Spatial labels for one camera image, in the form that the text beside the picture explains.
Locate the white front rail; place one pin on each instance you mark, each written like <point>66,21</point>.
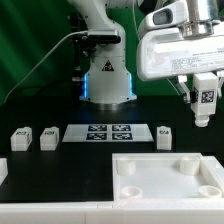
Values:
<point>71,213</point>

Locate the white square tabletop tray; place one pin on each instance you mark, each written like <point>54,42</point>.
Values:
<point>155,176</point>

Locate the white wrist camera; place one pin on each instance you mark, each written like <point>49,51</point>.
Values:
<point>166,20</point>

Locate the white left obstacle block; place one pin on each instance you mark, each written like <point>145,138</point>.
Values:
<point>3,169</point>

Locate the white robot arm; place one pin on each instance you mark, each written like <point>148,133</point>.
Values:
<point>108,82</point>

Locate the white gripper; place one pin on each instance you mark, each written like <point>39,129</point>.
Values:
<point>165,53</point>

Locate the black camera on stand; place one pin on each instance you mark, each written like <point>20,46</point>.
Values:
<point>77,24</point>

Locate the white marker sheet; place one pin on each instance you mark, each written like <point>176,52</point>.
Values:
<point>107,133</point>

